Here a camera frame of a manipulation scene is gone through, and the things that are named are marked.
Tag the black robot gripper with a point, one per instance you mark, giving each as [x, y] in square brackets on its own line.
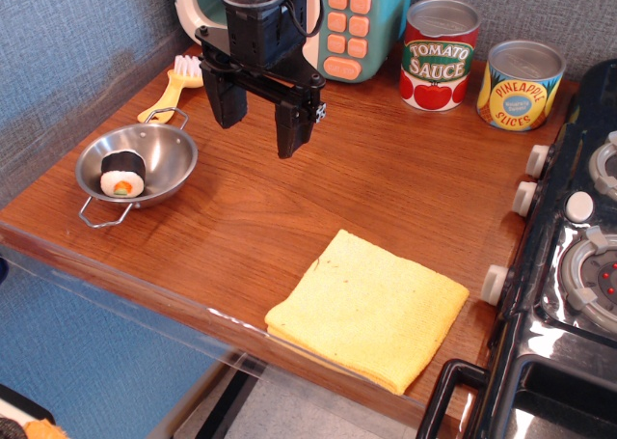
[261, 52]

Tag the yellow towel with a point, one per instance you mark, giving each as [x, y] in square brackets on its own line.
[366, 310]

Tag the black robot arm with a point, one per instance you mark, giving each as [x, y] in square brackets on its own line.
[260, 52]

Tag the yellow dish brush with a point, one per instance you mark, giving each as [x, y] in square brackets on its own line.
[186, 74]

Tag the teal toy microwave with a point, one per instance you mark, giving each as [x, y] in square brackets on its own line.
[355, 38]

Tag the toy sushi roll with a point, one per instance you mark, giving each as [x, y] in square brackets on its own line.
[123, 174]

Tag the tomato sauce can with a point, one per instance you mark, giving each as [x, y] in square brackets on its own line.
[438, 49]

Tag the pineapple slices can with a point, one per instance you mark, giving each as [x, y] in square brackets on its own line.
[519, 85]

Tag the grey stove knob middle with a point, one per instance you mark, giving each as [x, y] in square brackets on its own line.
[523, 198]

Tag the grey stove knob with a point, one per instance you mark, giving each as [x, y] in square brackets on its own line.
[523, 198]
[536, 160]
[493, 284]

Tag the grey stove knob rear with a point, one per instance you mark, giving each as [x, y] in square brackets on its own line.
[536, 160]

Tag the grey stove knob front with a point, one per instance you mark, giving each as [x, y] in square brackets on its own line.
[493, 284]

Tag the black toy stove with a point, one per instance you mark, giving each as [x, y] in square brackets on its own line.
[552, 353]

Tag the orange black object corner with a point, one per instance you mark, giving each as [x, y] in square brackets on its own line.
[23, 418]

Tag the steel bowl with handles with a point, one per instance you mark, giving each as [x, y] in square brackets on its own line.
[169, 153]

